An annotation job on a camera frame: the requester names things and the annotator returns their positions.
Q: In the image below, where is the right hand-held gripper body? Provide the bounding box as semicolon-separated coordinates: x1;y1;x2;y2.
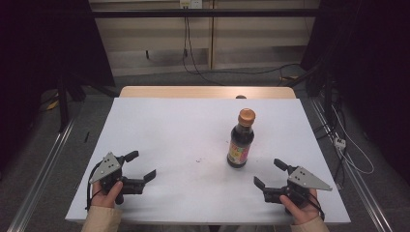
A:
263;163;333;207

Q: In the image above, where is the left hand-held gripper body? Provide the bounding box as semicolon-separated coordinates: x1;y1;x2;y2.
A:
89;152;145;206

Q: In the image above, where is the dark sauce bottle orange cap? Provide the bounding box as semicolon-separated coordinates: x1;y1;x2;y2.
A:
226;107;256;169

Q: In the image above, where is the person's left hand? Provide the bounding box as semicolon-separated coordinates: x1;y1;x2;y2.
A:
91;181;124;209

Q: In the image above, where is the person's right hand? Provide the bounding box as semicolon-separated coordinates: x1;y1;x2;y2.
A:
279;188;323;226

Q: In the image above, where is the white board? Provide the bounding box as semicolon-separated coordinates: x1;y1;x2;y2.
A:
65;97;352;225

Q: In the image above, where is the white power strip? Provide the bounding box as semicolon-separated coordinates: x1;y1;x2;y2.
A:
334;136;347;151

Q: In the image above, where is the black metal stand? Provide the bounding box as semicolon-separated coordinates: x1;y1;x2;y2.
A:
55;72;71;133

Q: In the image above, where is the light wooden table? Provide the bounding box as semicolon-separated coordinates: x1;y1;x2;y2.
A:
119;85;297;100

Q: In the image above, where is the black curtain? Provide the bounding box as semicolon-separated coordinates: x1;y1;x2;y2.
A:
0;0;116;168
300;0;410;177

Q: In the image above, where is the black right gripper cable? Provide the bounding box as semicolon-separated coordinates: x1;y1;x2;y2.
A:
296;188;326;222

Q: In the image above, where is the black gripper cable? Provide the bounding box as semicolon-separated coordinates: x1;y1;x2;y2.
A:
85;161;103;211
296;188;326;222

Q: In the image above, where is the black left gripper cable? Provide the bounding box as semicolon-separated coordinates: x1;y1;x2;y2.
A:
85;161;103;211

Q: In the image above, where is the metal floor rail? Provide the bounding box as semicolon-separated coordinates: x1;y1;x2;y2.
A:
6;118;77;232
308;96;395;232

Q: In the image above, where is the white floor cable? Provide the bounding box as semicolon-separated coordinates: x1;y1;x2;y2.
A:
331;105;375;176

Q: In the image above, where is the black floor cable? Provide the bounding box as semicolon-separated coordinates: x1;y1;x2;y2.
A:
199;63;302;77

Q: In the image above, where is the black hanging power cable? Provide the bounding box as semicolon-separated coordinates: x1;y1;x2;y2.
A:
181;8;226;87

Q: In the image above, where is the black horizontal frame bar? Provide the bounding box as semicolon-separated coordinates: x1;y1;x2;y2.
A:
91;9;321;18

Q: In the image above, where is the white wall socket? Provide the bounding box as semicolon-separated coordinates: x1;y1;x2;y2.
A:
179;0;203;10

